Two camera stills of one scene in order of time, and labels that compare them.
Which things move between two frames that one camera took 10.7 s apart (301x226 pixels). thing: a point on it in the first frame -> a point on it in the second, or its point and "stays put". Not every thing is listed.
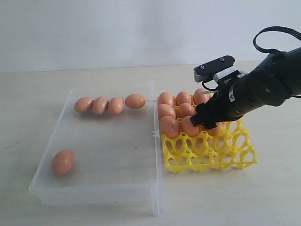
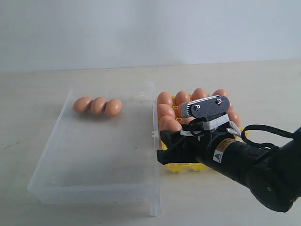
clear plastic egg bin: (103, 148) stays put
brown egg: (164, 109) stays put
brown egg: (199, 98) stays put
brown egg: (100, 105) stays put
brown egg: (183, 97) stays put
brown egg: (135, 101) -> (170, 125)
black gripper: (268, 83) -> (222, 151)
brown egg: (63, 161) -> (235, 118)
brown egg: (83, 104) stays put
